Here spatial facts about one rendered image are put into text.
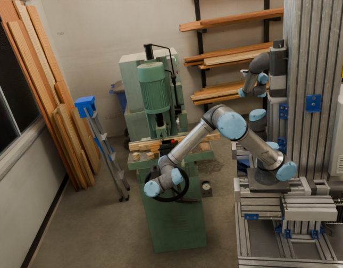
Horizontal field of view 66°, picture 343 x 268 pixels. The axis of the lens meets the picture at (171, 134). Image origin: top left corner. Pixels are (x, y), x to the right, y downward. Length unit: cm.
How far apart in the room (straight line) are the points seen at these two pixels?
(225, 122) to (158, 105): 67
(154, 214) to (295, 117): 121
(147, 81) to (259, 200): 100
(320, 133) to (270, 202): 50
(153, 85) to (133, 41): 244
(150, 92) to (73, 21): 266
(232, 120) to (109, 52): 317
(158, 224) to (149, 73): 117
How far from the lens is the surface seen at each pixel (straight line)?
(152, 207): 207
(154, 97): 172
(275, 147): 156
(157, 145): 186
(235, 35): 431
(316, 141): 178
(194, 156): 182
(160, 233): 225
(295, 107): 168
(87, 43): 419
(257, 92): 224
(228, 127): 119
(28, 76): 299
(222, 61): 371
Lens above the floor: 182
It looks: 25 degrees down
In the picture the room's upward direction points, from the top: 9 degrees counter-clockwise
